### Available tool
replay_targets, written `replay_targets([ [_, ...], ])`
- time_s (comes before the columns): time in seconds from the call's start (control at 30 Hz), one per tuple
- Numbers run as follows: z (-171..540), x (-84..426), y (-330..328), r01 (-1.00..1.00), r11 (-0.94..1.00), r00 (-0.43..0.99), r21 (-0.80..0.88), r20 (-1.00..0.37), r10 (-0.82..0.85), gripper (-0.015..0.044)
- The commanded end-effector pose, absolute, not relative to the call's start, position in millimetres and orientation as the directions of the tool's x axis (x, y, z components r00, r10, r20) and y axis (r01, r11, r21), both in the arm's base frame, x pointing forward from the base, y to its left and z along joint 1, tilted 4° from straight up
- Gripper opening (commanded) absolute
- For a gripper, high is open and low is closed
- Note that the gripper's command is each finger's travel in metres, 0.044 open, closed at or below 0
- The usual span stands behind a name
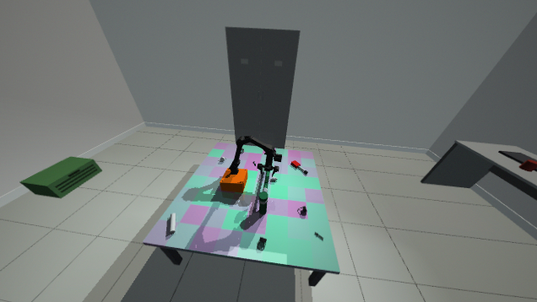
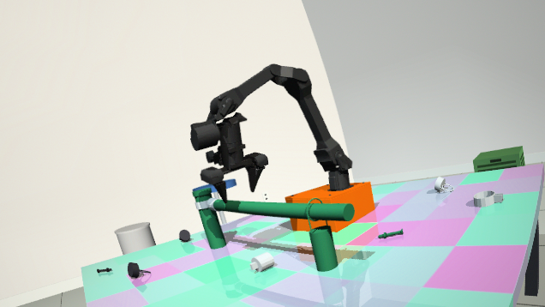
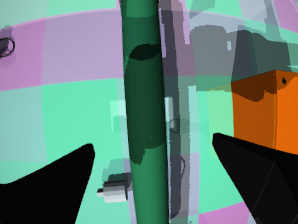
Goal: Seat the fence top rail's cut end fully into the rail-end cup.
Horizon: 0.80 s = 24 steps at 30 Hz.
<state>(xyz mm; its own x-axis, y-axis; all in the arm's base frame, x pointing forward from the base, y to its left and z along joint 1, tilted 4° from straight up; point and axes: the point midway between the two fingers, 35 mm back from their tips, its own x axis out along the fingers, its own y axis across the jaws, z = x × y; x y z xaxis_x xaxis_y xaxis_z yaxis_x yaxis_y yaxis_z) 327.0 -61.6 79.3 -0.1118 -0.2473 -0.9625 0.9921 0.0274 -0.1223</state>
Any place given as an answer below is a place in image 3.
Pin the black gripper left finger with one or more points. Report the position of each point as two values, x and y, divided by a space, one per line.
50 195

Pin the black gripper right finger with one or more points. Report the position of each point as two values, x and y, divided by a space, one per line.
266 179

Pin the dark green long pipe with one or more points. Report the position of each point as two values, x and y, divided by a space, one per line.
145 109

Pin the grey metal cylinder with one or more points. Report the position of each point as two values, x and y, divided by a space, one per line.
114 191

